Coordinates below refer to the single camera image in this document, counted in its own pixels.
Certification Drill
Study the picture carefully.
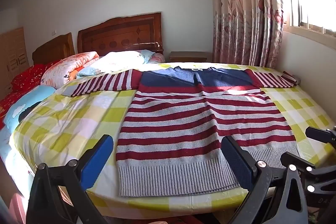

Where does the wooden nightstand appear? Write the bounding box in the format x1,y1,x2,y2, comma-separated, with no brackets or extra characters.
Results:
169,51,213,63

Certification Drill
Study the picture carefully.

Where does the pink floral curtain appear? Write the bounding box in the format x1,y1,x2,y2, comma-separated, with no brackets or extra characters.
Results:
207,0,285,67

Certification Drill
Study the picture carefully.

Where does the red floral bedding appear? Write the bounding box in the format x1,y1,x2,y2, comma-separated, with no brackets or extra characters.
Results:
0,63,57,127

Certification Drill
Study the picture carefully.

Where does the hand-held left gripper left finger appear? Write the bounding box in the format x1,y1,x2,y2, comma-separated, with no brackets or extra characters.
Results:
26,134,114,224

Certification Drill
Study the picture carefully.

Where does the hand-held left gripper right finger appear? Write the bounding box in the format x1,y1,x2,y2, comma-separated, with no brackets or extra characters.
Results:
221,135,309,224

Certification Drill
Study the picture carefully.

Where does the white blue pillow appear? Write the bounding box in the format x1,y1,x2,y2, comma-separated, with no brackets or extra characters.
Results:
76,50,155,80

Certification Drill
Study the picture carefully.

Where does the large wooden headboard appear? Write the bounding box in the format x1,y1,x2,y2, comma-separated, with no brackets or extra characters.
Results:
77,12,164,56

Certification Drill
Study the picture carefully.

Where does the red grey striped sweater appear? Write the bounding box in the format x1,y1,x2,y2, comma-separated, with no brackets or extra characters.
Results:
70,66,301,197

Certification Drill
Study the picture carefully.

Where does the yellow checkered tablecloth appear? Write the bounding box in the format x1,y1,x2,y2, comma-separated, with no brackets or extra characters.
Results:
9,63,336,219

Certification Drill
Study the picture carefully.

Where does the blue cloud blanket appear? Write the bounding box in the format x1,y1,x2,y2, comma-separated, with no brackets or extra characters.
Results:
0,85,57,180

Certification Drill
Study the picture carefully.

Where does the wooden wardrobe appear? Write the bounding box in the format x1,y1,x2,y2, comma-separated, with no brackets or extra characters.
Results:
0,27,30,94

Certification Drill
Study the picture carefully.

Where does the pink object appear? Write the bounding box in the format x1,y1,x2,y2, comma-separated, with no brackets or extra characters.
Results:
8,193,29,224

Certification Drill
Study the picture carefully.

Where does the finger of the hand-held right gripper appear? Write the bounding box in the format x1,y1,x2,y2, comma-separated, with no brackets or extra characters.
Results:
280,152,324,181
305,126,336,149

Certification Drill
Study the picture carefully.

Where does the small wooden headboard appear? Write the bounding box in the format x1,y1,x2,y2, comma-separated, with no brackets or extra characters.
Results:
32,32,76,65

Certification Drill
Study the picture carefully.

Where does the pink floral pillow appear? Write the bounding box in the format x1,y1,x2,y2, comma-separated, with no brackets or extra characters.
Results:
149,53,166,64

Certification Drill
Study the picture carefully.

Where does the orange floral quilt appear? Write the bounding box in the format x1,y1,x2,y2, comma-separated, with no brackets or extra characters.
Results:
41,51,100,89

